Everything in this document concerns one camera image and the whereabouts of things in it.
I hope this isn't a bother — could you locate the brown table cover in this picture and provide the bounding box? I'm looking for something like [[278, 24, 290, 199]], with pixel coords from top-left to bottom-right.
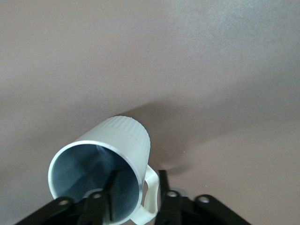
[[0, 0, 300, 225]]

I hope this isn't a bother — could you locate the grey ribbed mug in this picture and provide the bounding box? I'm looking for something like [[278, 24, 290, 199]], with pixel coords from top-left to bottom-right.
[[47, 115, 160, 225]]

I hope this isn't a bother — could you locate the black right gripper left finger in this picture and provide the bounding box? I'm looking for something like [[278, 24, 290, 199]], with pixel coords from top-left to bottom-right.
[[15, 170, 120, 225]]

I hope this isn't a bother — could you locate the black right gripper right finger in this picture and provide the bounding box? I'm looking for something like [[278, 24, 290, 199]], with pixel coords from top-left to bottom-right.
[[155, 169, 252, 225]]

